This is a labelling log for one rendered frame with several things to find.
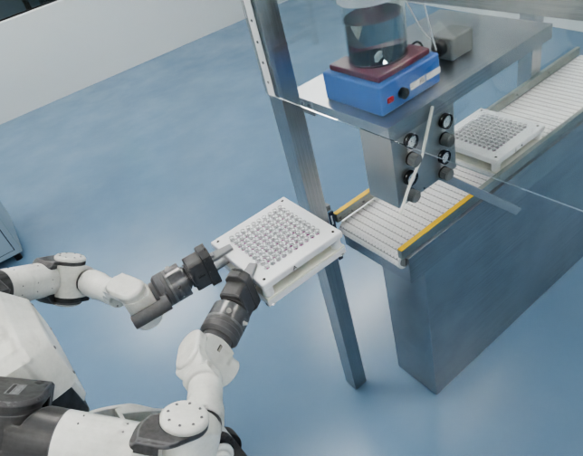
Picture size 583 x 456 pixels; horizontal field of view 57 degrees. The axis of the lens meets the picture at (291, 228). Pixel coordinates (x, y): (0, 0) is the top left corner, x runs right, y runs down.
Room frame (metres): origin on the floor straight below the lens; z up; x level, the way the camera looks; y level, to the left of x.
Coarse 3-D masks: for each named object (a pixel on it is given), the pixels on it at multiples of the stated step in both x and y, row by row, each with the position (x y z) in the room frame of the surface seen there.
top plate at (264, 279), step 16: (272, 208) 1.18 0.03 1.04; (288, 208) 1.17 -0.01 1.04; (240, 224) 1.15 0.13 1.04; (320, 224) 1.06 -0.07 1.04; (224, 240) 1.11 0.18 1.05; (320, 240) 1.00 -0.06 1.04; (336, 240) 1.00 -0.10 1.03; (224, 256) 1.06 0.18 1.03; (240, 256) 1.02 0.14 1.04; (288, 256) 0.97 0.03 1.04; (304, 256) 0.96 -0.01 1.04; (256, 272) 0.95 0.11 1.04; (272, 272) 0.93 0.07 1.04; (288, 272) 0.93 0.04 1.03
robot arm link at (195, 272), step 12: (204, 252) 1.02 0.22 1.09; (192, 264) 1.01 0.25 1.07; (204, 264) 1.01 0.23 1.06; (168, 276) 0.99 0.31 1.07; (180, 276) 0.99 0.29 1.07; (192, 276) 1.00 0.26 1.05; (204, 276) 1.01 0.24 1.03; (216, 276) 1.02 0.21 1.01; (180, 288) 0.97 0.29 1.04; (192, 288) 1.00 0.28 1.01; (204, 288) 1.01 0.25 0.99; (180, 300) 0.98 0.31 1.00
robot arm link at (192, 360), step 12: (192, 336) 0.77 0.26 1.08; (204, 336) 0.77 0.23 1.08; (180, 348) 0.76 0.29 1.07; (192, 348) 0.72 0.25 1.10; (204, 348) 0.72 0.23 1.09; (180, 360) 0.71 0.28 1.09; (192, 360) 0.69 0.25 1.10; (204, 360) 0.69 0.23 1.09; (180, 372) 0.69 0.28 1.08; (192, 372) 0.67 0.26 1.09; (204, 372) 0.67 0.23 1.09; (216, 372) 0.67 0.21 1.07
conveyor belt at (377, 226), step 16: (464, 176) 1.36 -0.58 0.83; (480, 176) 1.34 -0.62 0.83; (432, 192) 1.33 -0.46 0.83; (448, 192) 1.31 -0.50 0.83; (464, 192) 1.29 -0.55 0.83; (368, 208) 1.34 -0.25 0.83; (384, 208) 1.32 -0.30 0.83; (416, 208) 1.27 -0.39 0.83; (432, 208) 1.25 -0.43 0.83; (448, 208) 1.23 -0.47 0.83; (352, 224) 1.29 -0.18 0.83; (368, 224) 1.26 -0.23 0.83; (384, 224) 1.24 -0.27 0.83; (400, 224) 1.22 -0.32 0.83; (416, 224) 1.20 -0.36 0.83; (352, 240) 1.26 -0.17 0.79; (368, 240) 1.20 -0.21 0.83; (384, 240) 1.18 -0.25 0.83; (400, 240) 1.16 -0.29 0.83; (384, 256) 1.13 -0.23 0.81
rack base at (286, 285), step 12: (324, 252) 1.00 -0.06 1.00; (336, 252) 1.00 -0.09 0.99; (228, 264) 1.06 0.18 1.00; (312, 264) 0.97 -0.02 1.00; (324, 264) 0.98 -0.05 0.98; (288, 276) 0.96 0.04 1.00; (300, 276) 0.95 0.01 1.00; (276, 288) 0.93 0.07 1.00; (288, 288) 0.93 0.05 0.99; (264, 300) 0.91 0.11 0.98; (276, 300) 0.91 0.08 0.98
